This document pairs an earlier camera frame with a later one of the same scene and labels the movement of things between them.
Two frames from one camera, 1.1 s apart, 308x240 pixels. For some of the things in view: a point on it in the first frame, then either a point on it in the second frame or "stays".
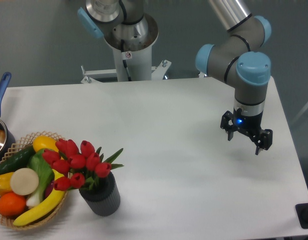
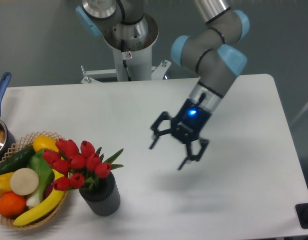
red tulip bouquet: [80, 167] stays
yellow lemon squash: [44, 141] stays
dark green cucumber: [18, 161] stays
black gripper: [250, 124] to [186, 126]
